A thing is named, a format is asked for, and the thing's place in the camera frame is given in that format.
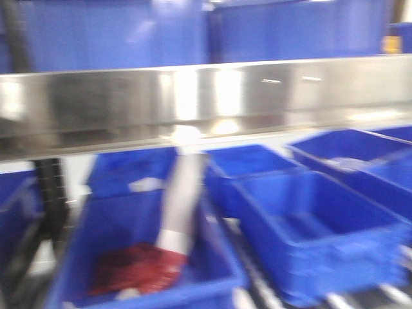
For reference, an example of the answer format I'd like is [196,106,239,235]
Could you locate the stainless steel shelf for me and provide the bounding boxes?
[1,54,411,161]

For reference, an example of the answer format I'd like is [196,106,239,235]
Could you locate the white paper strip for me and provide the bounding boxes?
[156,153,205,255]

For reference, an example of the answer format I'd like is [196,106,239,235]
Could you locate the blue bin lower centre rear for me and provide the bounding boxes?
[86,147,178,198]

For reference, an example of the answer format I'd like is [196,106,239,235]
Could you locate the blue bin with red bags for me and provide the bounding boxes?
[48,189,248,309]

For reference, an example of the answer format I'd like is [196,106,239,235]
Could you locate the blue bin upper right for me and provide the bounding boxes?
[208,1,392,62]

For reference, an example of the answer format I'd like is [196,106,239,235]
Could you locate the red mesh bags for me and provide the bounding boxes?
[88,242,188,295]

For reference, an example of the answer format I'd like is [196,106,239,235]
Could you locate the blue bin lower right front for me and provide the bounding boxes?
[234,171,411,308]

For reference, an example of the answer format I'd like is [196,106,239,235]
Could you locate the black rack upright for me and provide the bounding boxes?
[33,158,69,243]

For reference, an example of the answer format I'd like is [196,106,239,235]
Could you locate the blue bin lower right rear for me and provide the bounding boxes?
[286,129,411,221]

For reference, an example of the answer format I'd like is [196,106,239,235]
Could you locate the large blue bin centre upper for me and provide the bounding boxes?
[19,1,208,71]

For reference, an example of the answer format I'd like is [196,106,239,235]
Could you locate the blue bin lower left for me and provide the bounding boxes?
[1,170,42,270]

